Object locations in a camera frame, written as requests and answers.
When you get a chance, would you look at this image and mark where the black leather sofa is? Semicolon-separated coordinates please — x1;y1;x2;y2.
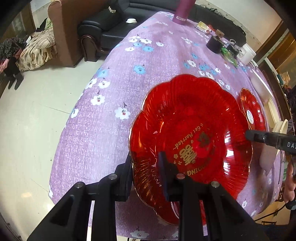
77;0;246;62

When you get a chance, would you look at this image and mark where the snack packet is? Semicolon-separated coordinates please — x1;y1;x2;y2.
195;21;212;34

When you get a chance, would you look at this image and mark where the small red flower plate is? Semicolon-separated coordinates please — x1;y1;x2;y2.
236;88;266;131

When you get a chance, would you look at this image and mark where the patterned blanket pile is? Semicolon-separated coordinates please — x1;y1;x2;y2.
18;28;57;72

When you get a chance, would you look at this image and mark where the purple floral tablecloth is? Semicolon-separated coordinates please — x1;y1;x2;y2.
49;11;283;240

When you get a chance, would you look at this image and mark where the black small round container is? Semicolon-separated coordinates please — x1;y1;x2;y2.
226;44;239;58

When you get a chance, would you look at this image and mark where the white plastic jar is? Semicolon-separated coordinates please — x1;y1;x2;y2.
237;43;256;65

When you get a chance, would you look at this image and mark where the cream plastic bowl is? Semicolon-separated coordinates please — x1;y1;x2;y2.
272;119;288;134
264;98;280;129

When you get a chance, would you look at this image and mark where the green plastic wrapper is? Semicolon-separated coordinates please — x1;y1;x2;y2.
221;47;238;68

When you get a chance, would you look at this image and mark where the large red flower plate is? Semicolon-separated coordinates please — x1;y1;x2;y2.
129;74;253;225

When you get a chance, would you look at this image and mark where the person's right hand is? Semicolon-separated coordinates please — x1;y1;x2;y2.
283;161;295;203

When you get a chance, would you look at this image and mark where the brown armchair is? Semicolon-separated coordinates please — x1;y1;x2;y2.
48;0;109;67

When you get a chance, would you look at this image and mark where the magenta thermos bottle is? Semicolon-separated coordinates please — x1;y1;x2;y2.
172;0;195;25

